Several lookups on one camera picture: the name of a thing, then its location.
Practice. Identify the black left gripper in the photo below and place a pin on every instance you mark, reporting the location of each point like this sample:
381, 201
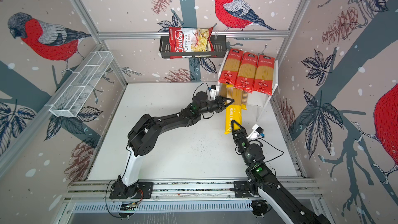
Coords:
221, 107

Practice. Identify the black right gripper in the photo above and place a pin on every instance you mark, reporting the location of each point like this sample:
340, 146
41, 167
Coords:
241, 136

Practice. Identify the yellow Pastatime pasta bag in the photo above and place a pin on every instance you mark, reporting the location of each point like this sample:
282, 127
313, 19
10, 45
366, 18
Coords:
233, 112

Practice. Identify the red spaghetti bag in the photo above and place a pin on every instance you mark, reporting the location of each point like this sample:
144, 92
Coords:
231, 67
263, 80
246, 74

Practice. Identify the yellow pasta bag top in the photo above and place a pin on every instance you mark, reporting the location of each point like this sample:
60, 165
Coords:
223, 90

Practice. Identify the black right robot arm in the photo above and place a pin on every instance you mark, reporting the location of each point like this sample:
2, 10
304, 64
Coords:
290, 210

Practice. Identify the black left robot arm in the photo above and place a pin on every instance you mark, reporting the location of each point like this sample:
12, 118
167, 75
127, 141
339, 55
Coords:
144, 135

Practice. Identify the white two-tier shelf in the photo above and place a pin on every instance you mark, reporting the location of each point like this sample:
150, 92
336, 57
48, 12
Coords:
258, 99

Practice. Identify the red cassava chips bag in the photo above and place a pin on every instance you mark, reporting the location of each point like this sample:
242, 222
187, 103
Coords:
190, 40

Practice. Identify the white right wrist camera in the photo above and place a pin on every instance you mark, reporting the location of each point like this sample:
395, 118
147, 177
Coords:
257, 133

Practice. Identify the black wall basket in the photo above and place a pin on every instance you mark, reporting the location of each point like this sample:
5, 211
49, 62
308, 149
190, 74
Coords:
218, 42

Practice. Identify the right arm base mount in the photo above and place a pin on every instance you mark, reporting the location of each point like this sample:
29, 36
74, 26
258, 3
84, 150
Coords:
248, 188

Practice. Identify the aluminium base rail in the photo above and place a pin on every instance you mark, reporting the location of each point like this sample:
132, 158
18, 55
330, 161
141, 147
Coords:
184, 190

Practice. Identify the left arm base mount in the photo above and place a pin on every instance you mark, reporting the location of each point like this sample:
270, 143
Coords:
138, 190

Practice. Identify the white wire mesh basket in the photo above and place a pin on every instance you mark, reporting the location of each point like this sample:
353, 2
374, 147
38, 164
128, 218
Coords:
84, 80

